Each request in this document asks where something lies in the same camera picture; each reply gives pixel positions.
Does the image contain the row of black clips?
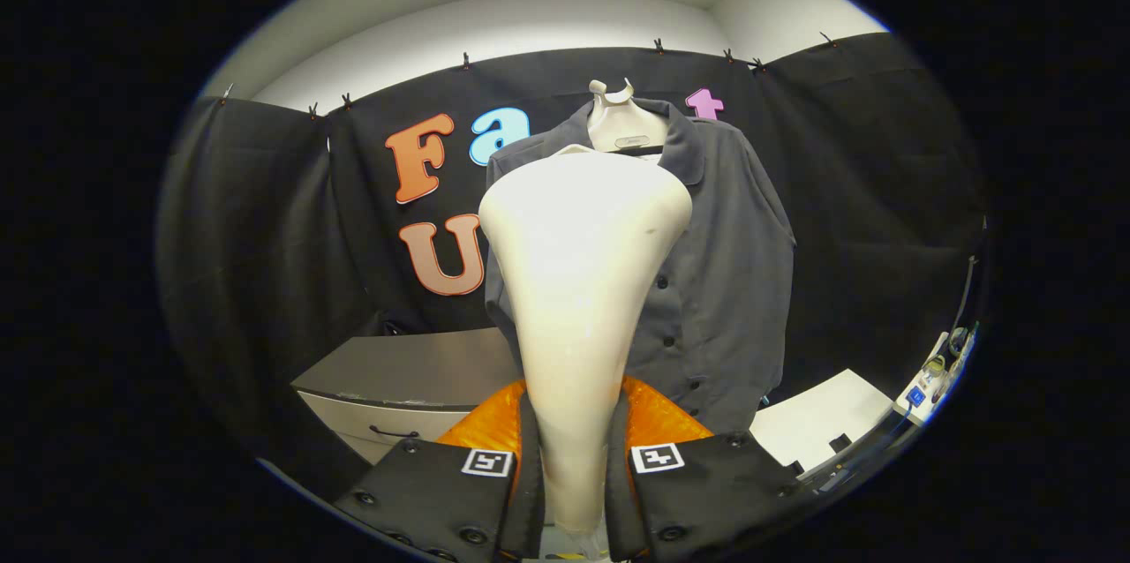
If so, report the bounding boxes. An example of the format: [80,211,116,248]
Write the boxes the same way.
[221,32,840,118]

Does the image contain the grey button shirt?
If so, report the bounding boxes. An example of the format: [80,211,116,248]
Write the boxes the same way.
[484,97,797,437]

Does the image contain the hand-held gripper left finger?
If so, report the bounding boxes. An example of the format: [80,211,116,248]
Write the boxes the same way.
[334,376,548,562]

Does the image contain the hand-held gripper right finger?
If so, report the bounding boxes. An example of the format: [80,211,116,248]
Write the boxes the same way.
[605,373,817,562]

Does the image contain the white mannequin torso stand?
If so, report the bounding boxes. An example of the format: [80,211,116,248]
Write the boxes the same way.
[586,78,666,156]

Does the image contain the white side table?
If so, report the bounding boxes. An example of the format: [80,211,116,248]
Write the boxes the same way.
[750,369,894,472]

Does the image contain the grey cabinet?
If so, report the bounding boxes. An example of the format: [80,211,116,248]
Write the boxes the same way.
[291,327,524,465]

